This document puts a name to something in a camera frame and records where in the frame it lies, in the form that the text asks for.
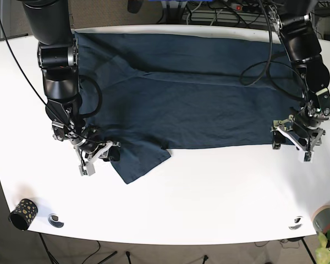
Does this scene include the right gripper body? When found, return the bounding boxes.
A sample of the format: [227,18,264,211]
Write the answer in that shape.
[71,128,120,176]

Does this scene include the grey tape roll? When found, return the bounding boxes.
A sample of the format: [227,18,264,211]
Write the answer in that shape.
[312,205,330,235]

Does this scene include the left table cable grommet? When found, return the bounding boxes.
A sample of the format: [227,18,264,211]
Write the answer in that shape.
[48,214,64,228]

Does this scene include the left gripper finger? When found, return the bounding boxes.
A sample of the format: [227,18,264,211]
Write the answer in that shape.
[272,131,286,150]

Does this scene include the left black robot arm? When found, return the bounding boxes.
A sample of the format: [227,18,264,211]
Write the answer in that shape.
[261,1,330,162]

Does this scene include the right table cable grommet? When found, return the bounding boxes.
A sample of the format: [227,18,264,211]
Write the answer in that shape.
[288,216,304,230]

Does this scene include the green potted plant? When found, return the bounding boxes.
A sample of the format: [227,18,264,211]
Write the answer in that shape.
[315,230,330,264]

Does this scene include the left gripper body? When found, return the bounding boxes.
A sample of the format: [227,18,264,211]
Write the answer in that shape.
[271,108,326,163]

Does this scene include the table cable grommet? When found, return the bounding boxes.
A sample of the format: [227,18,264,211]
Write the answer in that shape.
[288,216,304,230]
[48,214,64,228]

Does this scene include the dark blue T-shirt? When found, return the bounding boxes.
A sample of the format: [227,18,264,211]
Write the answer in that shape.
[77,33,301,184]

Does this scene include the black gold-dotted cup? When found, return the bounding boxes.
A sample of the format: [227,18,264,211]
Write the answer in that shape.
[8,199,39,231]

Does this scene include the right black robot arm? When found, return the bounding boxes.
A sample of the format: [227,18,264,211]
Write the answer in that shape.
[22,1,120,176]

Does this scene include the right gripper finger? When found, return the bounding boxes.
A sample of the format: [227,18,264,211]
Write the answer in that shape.
[103,147,120,162]

